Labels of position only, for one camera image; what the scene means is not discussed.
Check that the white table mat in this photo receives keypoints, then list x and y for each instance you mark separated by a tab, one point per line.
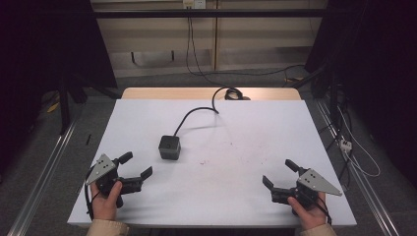
246	147

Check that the white power strip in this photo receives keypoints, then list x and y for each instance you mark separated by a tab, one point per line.
345	144

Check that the person's right hand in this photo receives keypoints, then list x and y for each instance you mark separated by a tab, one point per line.
309	214

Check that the person's left hand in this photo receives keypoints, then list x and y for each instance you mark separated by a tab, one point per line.
105	205

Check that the white wall socket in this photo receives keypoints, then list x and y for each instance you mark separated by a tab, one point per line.
194	3

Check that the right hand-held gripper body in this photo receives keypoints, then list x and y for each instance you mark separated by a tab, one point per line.
315	183

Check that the black curtain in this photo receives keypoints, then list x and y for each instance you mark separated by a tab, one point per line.
377	72
42	65

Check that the black horizontal frame bar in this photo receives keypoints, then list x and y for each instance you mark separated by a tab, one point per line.
209	13

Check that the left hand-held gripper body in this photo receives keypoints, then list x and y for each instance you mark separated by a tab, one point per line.
102	169

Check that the black metal stand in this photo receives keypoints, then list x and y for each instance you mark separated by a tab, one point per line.
64	105

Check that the black cube power adapter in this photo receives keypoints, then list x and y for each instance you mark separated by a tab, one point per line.
169	147

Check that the aluminium floor rail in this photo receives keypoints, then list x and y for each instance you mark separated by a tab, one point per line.
359	173
42	170

